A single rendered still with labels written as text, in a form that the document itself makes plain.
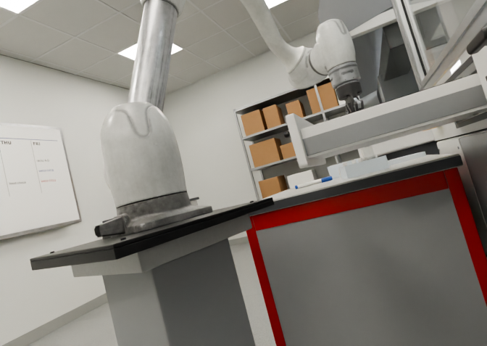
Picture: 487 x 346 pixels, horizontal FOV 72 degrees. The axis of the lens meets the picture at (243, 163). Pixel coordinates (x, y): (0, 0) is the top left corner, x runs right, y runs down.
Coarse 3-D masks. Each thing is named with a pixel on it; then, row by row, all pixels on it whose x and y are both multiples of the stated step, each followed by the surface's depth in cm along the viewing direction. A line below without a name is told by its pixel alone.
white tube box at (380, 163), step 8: (368, 160) 99; (376, 160) 99; (384, 160) 99; (344, 168) 100; (352, 168) 99; (360, 168) 99; (368, 168) 99; (376, 168) 99; (384, 168) 98; (344, 176) 103; (352, 176) 99
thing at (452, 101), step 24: (408, 96) 61; (432, 96) 60; (456, 96) 58; (480, 96) 57; (336, 120) 66; (360, 120) 64; (384, 120) 62; (408, 120) 61; (432, 120) 60; (456, 120) 76; (312, 144) 67; (336, 144) 65; (360, 144) 68
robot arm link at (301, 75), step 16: (240, 0) 100; (256, 0) 98; (256, 16) 102; (272, 32) 108; (272, 48) 113; (288, 48) 114; (304, 48) 115; (288, 64) 116; (304, 64) 113; (304, 80) 118; (320, 80) 117
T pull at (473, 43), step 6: (480, 30) 39; (486, 30) 38; (480, 36) 39; (486, 36) 38; (474, 42) 41; (480, 42) 40; (486, 42) 40; (468, 48) 44; (474, 48) 42; (480, 48) 42
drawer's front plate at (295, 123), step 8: (288, 120) 67; (296, 120) 68; (304, 120) 78; (288, 128) 67; (296, 128) 66; (296, 136) 66; (296, 144) 66; (296, 152) 67; (304, 152) 66; (304, 160) 66; (312, 160) 73; (320, 160) 84
